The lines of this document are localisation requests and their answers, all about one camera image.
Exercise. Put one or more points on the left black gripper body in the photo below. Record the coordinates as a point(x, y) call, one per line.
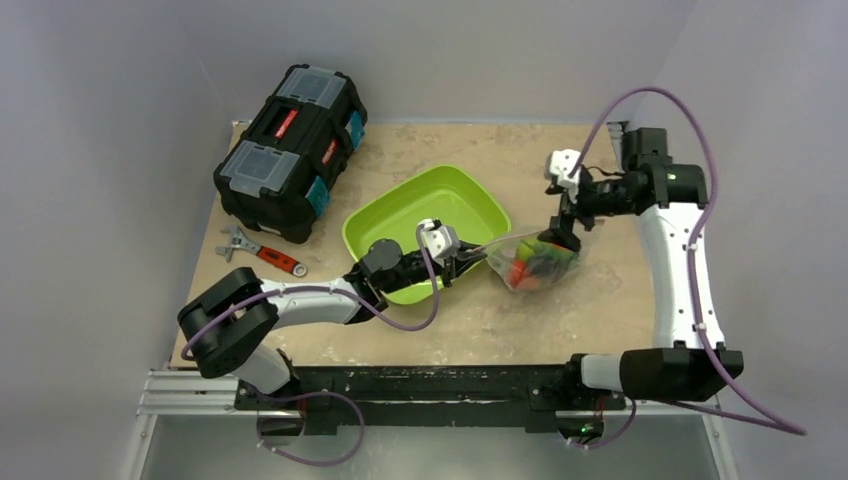
point(415, 271)

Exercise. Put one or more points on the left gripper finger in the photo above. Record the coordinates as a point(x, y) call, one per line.
point(455, 267)
point(469, 251)

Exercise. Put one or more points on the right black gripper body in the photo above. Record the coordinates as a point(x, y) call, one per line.
point(570, 211)

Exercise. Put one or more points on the clear zip top bag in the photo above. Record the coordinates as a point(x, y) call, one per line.
point(547, 264)

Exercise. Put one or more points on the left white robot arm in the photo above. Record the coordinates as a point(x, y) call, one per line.
point(225, 327)

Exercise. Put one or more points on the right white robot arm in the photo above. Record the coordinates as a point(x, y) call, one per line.
point(689, 360)

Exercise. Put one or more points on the black plastic toolbox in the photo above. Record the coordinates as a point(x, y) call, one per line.
point(278, 176)

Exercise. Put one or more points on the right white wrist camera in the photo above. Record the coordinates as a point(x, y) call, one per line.
point(562, 170)

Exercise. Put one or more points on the red handled adjustable wrench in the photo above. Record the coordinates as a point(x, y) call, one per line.
point(237, 240)

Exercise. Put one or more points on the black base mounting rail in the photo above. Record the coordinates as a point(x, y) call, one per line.
point(542, 398)

